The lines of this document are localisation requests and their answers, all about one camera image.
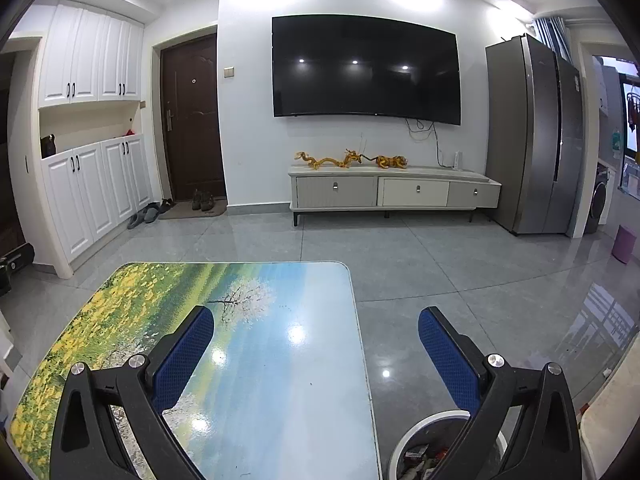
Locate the white TV cabinet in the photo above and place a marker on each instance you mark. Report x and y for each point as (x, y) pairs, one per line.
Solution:
(369, 188)

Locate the beige sofa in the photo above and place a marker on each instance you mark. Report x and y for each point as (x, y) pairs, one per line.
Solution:
(609, 428)

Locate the white shoe cabinet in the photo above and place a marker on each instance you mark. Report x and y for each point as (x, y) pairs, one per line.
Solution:
(94, 165)

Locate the grey slippers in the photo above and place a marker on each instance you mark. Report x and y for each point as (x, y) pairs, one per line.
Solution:
(150, 213)

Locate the dark brown entrance door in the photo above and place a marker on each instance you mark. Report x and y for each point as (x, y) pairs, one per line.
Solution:
(188, 93)

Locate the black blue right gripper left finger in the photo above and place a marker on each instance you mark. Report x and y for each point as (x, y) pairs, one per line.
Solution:
(86, 442)

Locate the golden dragon ornament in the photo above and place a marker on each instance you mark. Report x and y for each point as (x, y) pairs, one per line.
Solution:
(353, 157)

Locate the wall-mounted black television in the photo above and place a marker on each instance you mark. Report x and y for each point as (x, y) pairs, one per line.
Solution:
(336, 64)

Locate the white round trash bin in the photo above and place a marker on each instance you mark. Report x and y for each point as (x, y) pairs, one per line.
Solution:
(425, 445)

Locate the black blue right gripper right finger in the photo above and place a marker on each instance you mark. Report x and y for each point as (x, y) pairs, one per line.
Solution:
(544, 442)

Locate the grey refrigerator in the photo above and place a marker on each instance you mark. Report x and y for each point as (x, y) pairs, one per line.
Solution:
(536, 136)

